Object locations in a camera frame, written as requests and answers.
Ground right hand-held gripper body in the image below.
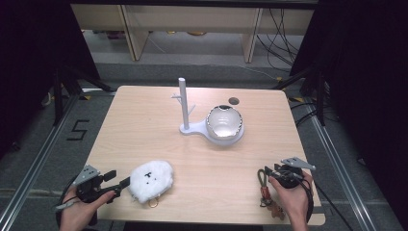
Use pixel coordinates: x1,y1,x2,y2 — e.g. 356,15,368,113
270,156,317,190

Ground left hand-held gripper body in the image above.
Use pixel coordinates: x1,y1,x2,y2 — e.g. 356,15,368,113
72,165,112,204

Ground brown green keychain lanyard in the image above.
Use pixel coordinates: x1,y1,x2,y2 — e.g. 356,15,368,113
257,167,286,221

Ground white fluffy pouch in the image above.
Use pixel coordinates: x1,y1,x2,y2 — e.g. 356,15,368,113
127,160,175,209

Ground white bowl with silver rim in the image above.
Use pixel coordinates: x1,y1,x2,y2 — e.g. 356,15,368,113
205,104,243,141

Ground white jewelry stand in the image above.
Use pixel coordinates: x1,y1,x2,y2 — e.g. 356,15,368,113
171,77,245,147

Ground person's right hand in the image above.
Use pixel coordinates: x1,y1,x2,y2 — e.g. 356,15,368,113
268,171,314,224

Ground person's left hand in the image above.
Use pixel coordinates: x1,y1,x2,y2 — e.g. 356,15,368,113
59,190,115,231

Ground black metal stand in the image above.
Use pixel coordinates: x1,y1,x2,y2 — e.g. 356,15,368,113
52,65,116,127
272,65,327,127

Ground black curtain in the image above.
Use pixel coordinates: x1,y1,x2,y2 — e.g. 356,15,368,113
0,0,101,158
290,0,408,225

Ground light wooden desk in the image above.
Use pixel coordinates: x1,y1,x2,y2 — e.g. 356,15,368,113
70,3,316,64

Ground right hand-held gripper cable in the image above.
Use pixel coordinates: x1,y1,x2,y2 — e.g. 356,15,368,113
296,176,316,224

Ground hand-held gripper cable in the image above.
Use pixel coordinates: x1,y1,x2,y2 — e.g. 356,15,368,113
296,176,316,224
52,175,81,227

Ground left hand-held gripper cable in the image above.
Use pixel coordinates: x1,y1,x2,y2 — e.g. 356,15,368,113
52,175,81,227

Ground aluminium floor rail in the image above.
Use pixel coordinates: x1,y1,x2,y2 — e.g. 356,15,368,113
304,102,377,231
0,92,81,231

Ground black floor cables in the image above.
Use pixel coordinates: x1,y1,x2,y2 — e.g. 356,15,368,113
290,100,323,128

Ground white floor cable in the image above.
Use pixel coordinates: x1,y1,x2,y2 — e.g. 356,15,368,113
237,64,281,81

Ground hanging black cables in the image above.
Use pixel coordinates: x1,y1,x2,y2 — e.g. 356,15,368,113
255,8,304,73

